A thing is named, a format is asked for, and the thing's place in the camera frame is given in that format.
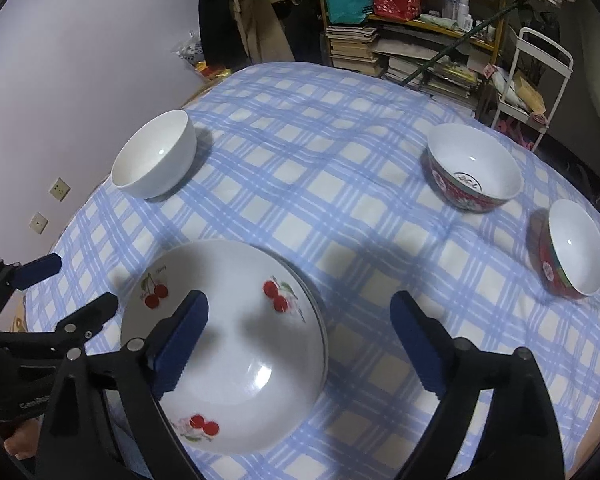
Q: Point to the black hanging garment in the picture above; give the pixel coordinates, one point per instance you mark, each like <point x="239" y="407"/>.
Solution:
<point x="215" y="20"/>

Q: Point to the person's left hand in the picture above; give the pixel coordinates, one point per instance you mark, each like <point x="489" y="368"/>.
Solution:
<point x="17" y="440"/>

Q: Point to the white rolling cart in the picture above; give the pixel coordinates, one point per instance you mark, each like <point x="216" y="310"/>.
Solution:
<point x="530" y="45"/>

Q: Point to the large red patterned bowl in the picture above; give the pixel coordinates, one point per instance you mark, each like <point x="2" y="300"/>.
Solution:
<point x="472" y="167"/>

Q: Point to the stack of old books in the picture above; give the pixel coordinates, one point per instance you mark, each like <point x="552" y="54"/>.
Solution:
<point x="352" y="50"/>

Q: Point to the yellow foil packet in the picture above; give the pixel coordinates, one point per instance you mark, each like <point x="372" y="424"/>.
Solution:
<point x="212" y="70"/>

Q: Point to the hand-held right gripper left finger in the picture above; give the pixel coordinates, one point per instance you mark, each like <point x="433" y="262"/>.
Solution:
<point x="180" y="345"/>

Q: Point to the pink toy scooter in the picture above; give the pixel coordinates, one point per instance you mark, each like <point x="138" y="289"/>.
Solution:
<point x="517" y="132"/>

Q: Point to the pile of magazines and books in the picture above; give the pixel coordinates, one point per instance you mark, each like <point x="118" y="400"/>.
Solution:
<point x="430" y="72"/>

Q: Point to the small red patterned bowl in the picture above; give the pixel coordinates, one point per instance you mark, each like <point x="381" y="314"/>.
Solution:
<point x="572" y="247"/>

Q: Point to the wooden shelf unit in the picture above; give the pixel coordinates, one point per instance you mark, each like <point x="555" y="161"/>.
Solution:
<point x="430" y="22"/>

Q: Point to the dark long pole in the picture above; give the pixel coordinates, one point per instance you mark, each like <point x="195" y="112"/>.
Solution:
<point x="445" y="42"/>

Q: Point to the white cosmetic bottles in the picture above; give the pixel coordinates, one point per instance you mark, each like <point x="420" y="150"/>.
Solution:
<point x="457" y="7"/>

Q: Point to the blue plaid blanket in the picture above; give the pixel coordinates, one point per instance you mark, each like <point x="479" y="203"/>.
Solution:
<point x="305" y="185"/>

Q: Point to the printed snack packets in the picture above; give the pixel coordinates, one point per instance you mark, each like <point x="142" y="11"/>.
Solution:
<point x="190" y="52"/>

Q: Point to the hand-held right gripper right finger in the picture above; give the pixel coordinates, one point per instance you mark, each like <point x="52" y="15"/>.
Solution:
<point x="420" y="345"/>

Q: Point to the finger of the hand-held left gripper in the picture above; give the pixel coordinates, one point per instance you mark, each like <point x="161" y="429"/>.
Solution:
<point x="40" y="267"/>
<point x="87" y="317"/>

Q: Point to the plain white bowl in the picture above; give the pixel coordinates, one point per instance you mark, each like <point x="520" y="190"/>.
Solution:
<point x="155" y="155"/>

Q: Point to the small white wall socket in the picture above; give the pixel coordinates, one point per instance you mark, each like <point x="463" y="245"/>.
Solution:
<point x="39" y="222"/>

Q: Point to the tan paper bag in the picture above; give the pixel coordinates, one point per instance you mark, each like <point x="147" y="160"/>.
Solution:
<point x="527" y="92"/>

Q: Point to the beige hanging pants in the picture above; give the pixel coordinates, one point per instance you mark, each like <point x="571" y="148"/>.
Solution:
<point x="265" y="15"/>

